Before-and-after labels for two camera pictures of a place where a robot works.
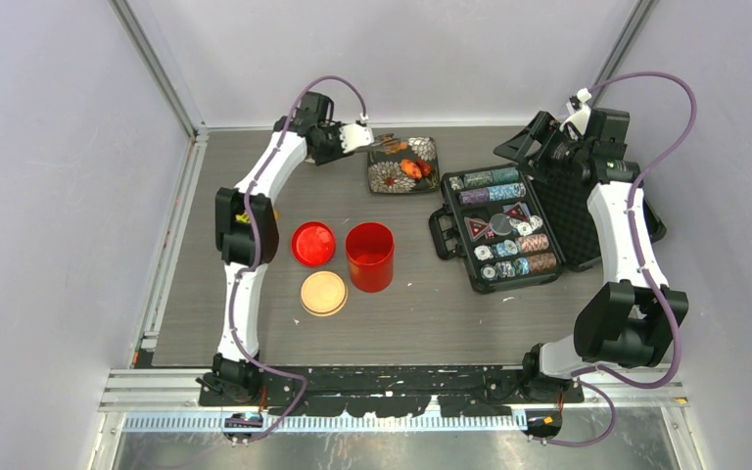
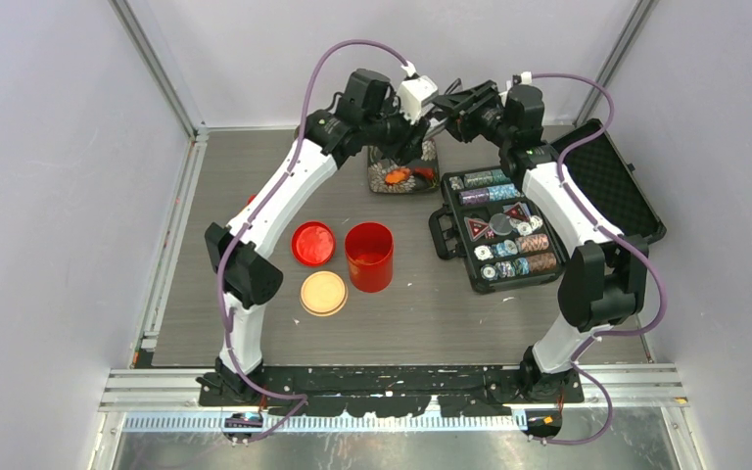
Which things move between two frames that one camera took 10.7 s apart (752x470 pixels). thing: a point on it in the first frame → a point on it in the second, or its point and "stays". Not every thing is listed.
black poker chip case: (512, 230) stays
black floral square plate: (385, 173) stays
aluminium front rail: (166, 399) stays
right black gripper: (545, 128) → (459, 121)
